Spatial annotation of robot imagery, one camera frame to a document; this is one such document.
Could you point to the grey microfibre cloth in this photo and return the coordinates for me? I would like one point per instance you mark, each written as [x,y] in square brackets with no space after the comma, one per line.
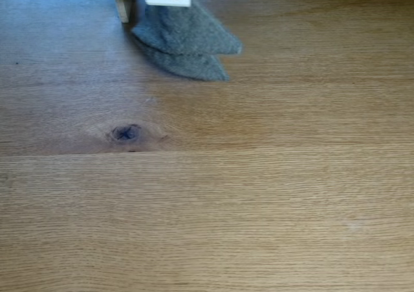
[187,36]

